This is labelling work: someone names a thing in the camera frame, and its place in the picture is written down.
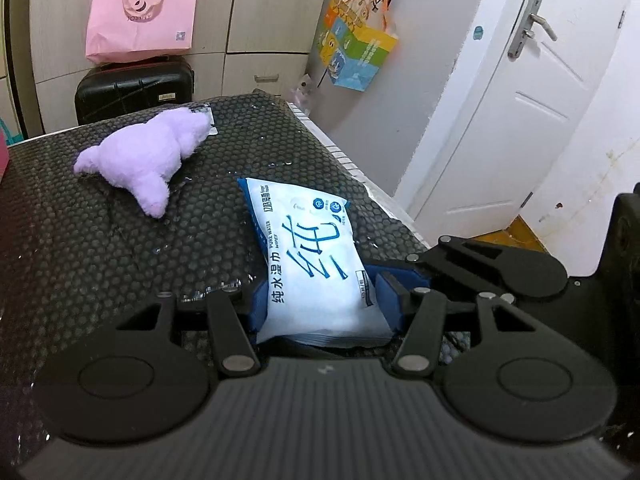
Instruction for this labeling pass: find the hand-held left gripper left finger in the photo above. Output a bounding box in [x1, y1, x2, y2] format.
[115, 279, 273, 380]

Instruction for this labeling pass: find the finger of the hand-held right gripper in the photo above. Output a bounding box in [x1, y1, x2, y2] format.
[365, 235, 526, 293]

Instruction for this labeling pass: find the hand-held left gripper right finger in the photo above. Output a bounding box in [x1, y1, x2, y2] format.
[374, 270, 539, 380]

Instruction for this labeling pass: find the wet wipes pack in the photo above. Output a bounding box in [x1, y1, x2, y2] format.
[236, 176, 393, 347]

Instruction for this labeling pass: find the pink storage box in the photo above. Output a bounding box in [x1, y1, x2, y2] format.
[0, 119, 12, 183]

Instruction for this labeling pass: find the white door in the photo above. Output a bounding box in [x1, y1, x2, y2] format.
[394, 0, 640, 268]

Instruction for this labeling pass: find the black honeycomb table mat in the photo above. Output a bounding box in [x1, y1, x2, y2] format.
[0, 91, 432, 441]

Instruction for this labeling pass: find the purple plush toy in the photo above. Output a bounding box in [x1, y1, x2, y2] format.
[73, 106, 212, 219]

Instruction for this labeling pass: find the colourful gift bag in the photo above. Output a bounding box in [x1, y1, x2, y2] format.
[319, 0, 400, 93]

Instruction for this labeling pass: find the black suitcase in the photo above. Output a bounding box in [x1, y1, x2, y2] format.
[75, 56, 196, 127]

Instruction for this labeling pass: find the beige wardrobe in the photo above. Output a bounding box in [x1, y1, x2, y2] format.
[27, 0, 337, 133]

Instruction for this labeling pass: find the pink paper bag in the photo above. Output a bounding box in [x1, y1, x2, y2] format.
[84, 0, 201, 65]

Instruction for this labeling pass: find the silver door handle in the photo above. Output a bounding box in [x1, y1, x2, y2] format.
[507, 0, 559, 61]

